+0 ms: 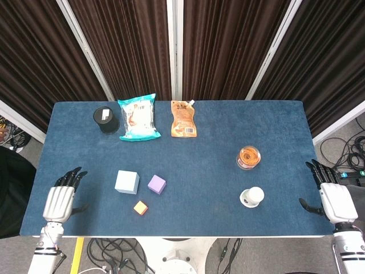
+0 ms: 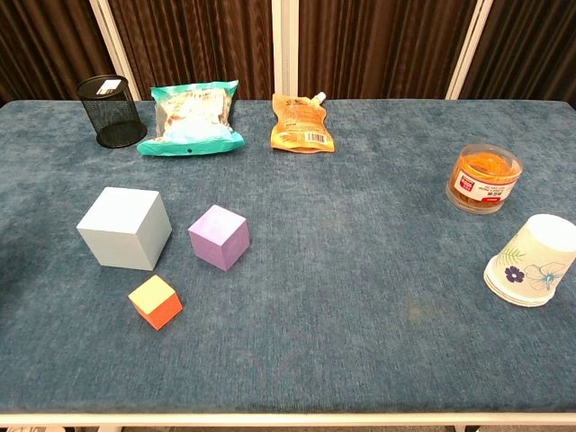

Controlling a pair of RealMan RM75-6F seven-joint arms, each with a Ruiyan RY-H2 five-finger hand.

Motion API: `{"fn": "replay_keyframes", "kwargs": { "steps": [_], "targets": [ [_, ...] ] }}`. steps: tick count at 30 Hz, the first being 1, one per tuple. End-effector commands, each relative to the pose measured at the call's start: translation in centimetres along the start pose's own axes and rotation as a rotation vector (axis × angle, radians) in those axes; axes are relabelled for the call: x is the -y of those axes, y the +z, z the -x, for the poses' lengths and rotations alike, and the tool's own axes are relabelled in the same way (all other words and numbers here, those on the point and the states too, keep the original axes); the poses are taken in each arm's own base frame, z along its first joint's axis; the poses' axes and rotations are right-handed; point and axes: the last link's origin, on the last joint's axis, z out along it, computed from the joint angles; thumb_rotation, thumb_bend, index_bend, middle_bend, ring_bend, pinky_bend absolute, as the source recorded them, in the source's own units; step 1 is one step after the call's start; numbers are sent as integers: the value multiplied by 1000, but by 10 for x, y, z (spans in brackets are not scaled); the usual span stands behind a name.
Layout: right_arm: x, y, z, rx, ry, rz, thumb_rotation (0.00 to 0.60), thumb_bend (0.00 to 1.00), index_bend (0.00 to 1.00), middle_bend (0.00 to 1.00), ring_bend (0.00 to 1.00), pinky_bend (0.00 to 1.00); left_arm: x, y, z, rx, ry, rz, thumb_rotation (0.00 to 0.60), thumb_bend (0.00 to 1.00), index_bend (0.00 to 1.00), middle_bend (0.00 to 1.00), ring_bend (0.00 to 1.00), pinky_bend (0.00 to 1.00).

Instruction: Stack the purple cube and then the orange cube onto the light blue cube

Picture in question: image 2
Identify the black mesh pen holder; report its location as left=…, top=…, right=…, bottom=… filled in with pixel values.
left=76, top=74, right=149, bottom=149

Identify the orange spout pouch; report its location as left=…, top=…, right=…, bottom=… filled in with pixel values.
left=270, top=91, right=337, bottom=154

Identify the purple cube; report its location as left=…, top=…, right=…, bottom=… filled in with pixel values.
left=187, top=204, right=251, bottom=272

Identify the white table frame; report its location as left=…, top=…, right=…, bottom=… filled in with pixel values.
left=0, top=410, right=576, bottom=432

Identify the red cube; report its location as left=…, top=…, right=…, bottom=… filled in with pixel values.
left=128, top=274, right=184, bottom=331

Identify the clear jar of rubber bands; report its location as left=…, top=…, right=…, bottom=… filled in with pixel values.
left=445, top=143, right=524, bottom=215

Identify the teal snack bag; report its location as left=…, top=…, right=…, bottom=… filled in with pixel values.
left=136, top=79, right=246, bottom=158

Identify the blue table mat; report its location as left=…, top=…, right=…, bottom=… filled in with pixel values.
left=0, top=98, right=576, bottom=414

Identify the large light blue cube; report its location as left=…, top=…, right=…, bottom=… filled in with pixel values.
left=76, top=186, right=173, bottom=272

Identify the white partition post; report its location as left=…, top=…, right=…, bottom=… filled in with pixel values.
left=88, top=0, right=141, bottom=101
left=445, top=0, right=494, bottom=100
left=271, top=0, right=300, bottom=98

